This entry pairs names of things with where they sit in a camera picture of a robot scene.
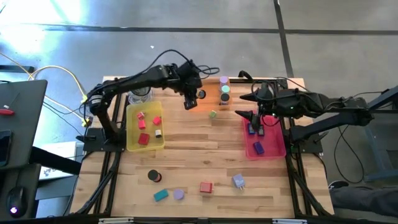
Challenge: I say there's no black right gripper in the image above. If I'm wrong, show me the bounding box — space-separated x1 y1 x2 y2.
234 84 301 121

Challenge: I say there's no orange plastic bin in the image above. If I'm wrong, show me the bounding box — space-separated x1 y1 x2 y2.
186 77 233 112

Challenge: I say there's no pink plastic bin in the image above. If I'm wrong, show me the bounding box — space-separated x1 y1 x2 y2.
242 108 287 161

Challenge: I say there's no yellow plastic bin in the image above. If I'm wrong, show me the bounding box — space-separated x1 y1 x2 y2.
126 101 165 152

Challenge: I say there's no black-capped hourglass red sand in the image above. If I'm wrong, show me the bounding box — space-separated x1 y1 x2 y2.
147 169 162 183

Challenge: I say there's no teal rectangular block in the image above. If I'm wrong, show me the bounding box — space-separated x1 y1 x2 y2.
153 189 170 202

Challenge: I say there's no grey metal stand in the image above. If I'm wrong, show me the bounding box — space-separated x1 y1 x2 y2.
357 85 398 183

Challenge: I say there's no white paper sheet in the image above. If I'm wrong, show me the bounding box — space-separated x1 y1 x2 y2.
39 141 78 181

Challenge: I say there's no black side desk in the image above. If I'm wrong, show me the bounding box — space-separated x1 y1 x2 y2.
0 79 82 220

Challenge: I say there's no black floor strip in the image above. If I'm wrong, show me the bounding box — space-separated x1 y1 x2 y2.
0 64 35 73

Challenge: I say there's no black phone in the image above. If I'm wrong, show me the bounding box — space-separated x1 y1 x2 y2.
0 129 13 168

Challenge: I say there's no black computer mouse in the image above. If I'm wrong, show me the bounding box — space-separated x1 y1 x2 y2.
6 185 28 218

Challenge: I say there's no black right camera cable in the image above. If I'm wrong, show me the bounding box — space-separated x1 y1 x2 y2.
251 79 280 127

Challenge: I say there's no black camera cable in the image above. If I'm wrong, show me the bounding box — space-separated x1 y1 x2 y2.
146 49 221 77
251 79 280 127

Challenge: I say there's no black aluminium rig frame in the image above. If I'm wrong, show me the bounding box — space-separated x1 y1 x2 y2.
70 70 334 218

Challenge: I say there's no black left camera cable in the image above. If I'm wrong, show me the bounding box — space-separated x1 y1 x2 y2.
146 49 221 77

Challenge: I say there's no lavender wall charger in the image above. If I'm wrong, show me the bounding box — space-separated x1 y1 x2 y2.
231 173 246 190

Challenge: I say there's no large red wall charger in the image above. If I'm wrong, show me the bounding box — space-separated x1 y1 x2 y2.
199 182 215 194

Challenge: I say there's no black floor cable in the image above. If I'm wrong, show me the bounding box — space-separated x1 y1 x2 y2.
333 124 365 184

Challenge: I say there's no white frame bracket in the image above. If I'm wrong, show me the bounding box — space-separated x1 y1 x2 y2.
98 217 134 224
272 218 308 224

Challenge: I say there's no yellow power cable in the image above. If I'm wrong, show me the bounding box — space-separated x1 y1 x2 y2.
0 52 93 128

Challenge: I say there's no red-handled screwdriver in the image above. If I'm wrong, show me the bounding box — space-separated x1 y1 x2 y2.
0 104 16 116

